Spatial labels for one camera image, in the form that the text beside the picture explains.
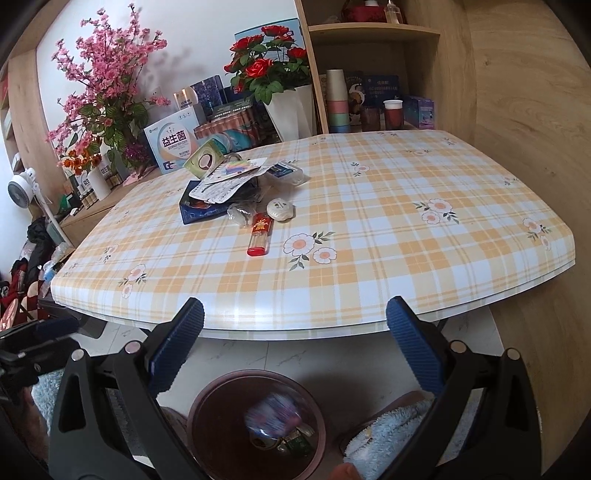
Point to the brown plastic trash bin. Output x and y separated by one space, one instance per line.
226 449

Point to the blue paper coffee bag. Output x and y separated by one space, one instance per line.
193 210

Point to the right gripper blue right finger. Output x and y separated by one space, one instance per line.
421 344

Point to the white probiotic box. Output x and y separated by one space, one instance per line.
172 140

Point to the pink blossom artificial plant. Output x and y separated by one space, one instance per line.
106 116

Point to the clear plastic floss box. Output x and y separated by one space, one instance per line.
287 173

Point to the stack of pastel cups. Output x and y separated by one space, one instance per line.
337 102

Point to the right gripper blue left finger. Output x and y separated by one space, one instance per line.
169 344

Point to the orange flowers white vase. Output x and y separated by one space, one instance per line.
87 173

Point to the person's left hand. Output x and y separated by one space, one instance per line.
32 425

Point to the round white small disc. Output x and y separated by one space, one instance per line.
280 210

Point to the colourful striped card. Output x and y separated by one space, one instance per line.
234 168

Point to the white printed blister pack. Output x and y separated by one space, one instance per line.
217 193

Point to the plaid floral tablecloth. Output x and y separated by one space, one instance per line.
418 214

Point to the white desk fan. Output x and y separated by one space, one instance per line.
23 189

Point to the red white paper cup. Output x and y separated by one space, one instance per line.
394 114

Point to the blue snack wrapper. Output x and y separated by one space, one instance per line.
273 417

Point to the red lighter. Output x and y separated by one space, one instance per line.
260 237

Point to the red rose bouquet white vase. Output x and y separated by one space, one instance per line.
272 66

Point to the grey fluffy slipper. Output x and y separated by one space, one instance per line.
380 441

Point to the wooden shelf unit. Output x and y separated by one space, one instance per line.
432 55

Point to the teal patterned gift box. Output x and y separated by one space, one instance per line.
236 131

